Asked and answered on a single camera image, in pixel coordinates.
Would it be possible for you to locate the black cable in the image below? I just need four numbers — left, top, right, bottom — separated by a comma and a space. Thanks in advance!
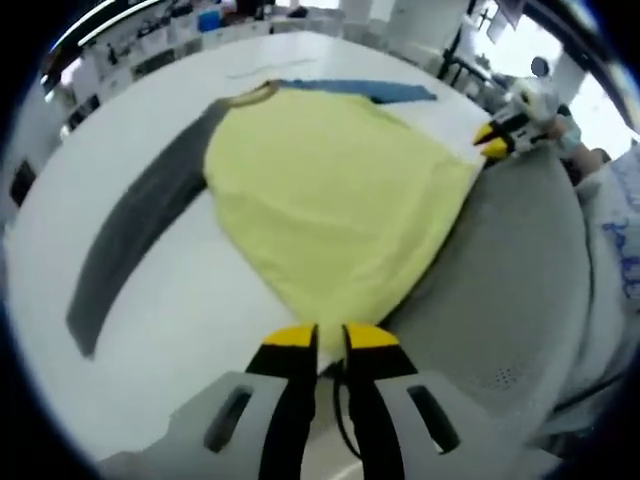
329, 369, 366, 461

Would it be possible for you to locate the black cabinet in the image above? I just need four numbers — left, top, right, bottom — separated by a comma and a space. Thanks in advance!
9, 158, 37, 207

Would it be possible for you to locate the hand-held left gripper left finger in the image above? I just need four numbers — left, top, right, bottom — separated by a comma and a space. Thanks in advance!
99, 322, 321, 480

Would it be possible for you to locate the white counter cabinet row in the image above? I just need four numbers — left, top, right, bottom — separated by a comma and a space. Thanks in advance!
59, 14, 346, 101

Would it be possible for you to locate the black stand pole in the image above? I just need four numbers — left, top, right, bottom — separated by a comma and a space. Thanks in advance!
439, 19, 469, 84

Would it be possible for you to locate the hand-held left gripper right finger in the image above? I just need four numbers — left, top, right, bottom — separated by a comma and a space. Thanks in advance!
341, 321, 526, 480

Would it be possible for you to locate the long ceiling light strip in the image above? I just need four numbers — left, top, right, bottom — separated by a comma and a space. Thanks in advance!
44, 0, 161, 81

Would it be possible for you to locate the light blue wristband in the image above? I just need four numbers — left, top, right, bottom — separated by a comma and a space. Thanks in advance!
559, 117, 586, 156

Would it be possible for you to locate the yellow blue grey garment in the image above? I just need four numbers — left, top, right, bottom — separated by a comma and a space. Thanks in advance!
66, 78, 494, 374

